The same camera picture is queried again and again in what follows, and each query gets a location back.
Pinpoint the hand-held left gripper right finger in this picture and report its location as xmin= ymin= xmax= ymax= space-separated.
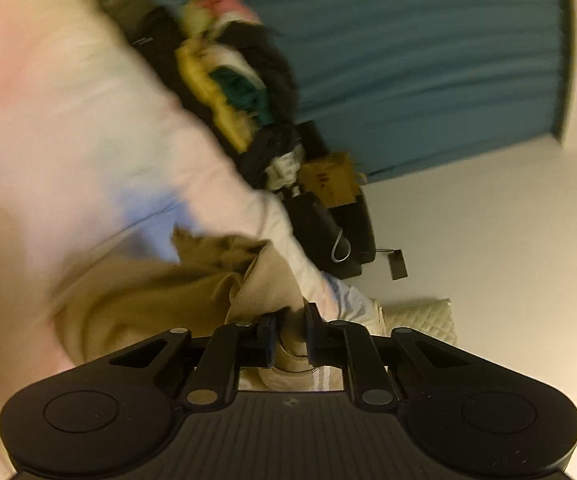
xmin=305 ymin=302 xmax=499 ymax=408

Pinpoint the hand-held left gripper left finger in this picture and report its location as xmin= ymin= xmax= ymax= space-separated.
xmin=81 ymin=312 xmax=280 ymax=408

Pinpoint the tan printed t-shirt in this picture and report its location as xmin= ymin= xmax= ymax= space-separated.
xmin=53 ymin=226 xmax=344 ymax=393

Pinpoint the pile of mixed clothes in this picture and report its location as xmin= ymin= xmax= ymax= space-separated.
xmin=151 ymin=0 xmax=307 ymax=193

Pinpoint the white pillow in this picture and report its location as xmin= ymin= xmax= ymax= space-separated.
xmin=326 ymin=280 xmax=384 ymax=333

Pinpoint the black armchair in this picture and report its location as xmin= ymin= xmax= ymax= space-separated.
xmin=286 ymin=120 xmax=377 ymax=278

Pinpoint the brown paper bag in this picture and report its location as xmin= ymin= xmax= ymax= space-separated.
xmin=299 ymin=151 xmax=362 ymax=208

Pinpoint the pastel tie-dye bed blanket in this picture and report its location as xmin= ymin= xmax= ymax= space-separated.
xmin=0 ymin=0 xmax=337 ymax=480

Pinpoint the wide blue curtain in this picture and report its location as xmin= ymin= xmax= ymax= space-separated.
xmin=208 ymin=0 xmax=572 ymax=183

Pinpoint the black bag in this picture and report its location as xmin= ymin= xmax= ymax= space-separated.
xmin=128 ymin=12 xmax=204 ymax=111

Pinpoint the white cable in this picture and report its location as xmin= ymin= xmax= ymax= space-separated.
xmin=333 ymin=227 xmax=352 ymax=263

